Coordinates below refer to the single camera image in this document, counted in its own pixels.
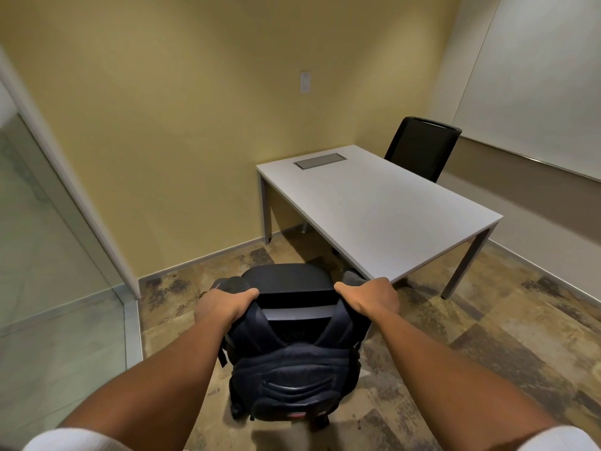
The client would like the person's right hand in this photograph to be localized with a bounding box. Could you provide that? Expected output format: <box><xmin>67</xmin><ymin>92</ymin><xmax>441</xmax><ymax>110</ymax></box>
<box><xmin>333</xmin><ymin>277</ymin><xmax>401</xmax><ymax>320</ymax></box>

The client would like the person's left hand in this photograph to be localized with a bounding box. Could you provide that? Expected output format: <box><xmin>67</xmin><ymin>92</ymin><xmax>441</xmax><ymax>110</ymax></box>
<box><xmin>194</xmin><ymin>288</ymin><xmax>260</xmax><ymax>330</ymax></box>

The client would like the dark navy backpack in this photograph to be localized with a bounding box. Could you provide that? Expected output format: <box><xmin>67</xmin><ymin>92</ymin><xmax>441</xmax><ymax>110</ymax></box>
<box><xmin>209</xmin><ymin>270</ymin><xmax>374</xmax><ymax>422</ymax></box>

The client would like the person's left forearm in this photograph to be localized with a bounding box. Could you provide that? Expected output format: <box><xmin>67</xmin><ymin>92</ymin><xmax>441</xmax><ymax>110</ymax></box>
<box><xmin>59</xmin><ymin>318</ymin><xmax>236</xmax><ymax>451</ymax></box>

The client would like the person's right forearm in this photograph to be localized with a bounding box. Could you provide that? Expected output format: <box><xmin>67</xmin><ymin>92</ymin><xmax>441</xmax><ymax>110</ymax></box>
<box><xmin>374</xmin><ymin>309</ymin><xmax>560</xmax><ymax>451</ymax></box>

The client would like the black chair with plastic back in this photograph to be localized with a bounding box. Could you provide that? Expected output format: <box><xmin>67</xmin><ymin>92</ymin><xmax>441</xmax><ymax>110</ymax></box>
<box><xmin>239</xmin><ymin>264</ymin><xmax>337</xmax><ymax>432</ymax></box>

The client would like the white rectangular table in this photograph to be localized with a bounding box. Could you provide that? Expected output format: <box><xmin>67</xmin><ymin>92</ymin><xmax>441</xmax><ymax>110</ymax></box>
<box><xmin>256</xmin><ymin>144</ymin><xmax>504</xmax><ymax>300</ymax></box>

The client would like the black mesh office chair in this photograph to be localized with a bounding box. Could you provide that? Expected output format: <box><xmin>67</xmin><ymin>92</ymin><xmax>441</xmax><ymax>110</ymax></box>
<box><xmin>384</xmin><ymin>117</ymin><xmax>463</xmax><ymax>184</ymax></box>

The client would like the white left shirt sleeve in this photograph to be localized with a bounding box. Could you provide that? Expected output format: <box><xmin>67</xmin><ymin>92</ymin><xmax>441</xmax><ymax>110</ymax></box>
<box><xmin>22</xmin><ymin>428</ymin><xmax>135</xmax><ymax>451</ymax></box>

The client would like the white shirt sleeve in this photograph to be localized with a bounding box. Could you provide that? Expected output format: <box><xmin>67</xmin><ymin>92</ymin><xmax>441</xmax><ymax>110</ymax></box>
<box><xmin>22</xmin><ymin>428</ymin><xmax>135</xmax><ymax>451</ymax></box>
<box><xmin>509</xmin><ymin>425</ymin><xmax>601</xmax><ymax>451</ymax></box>

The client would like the white right shirt sleeve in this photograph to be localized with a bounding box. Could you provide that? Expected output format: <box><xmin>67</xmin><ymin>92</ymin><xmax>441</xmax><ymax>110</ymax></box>
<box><xmin>509</xmin><ymin>425</ymin><xmax>601</xmax><ymax>451</ymax></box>

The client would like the grey table cable hatch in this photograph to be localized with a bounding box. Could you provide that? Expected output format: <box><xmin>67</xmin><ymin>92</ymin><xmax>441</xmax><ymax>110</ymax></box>
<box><xmin>293</xmin><ymin>153</ymin><xmax>348</xmax><ymax>171</ymax></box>

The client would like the glass partition with white frame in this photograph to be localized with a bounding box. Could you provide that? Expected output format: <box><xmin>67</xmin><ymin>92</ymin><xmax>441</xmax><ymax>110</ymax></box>
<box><xmin>0</xmin><ymin>46</ymin><xmax>143</xmax><ymax>451</ymax></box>

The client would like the white wall whiteboard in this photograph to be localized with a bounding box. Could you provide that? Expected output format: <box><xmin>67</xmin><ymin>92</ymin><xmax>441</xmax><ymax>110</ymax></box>
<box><xmin>452</xmin><ymin>0</ymin><xmax>601</xmax><ymax>182</ymax></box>

